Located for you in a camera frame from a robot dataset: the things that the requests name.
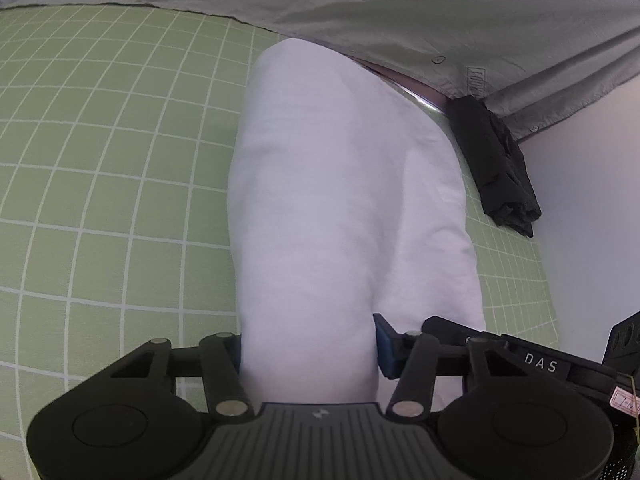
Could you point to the black cloth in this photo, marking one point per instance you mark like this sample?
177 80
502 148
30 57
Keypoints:
495 170

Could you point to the grey shirt with carrot print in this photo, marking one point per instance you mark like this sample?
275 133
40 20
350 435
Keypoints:
350 0

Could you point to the white pants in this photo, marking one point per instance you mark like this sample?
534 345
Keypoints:
340 200

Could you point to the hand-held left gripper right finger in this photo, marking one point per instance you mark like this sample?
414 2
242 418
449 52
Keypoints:
385 355

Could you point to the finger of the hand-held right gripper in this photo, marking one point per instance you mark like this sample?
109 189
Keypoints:
450 327

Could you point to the green grid cutting mat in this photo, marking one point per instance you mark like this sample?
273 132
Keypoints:
100 160

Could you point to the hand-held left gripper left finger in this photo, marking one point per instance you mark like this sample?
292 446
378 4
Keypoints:
222 365

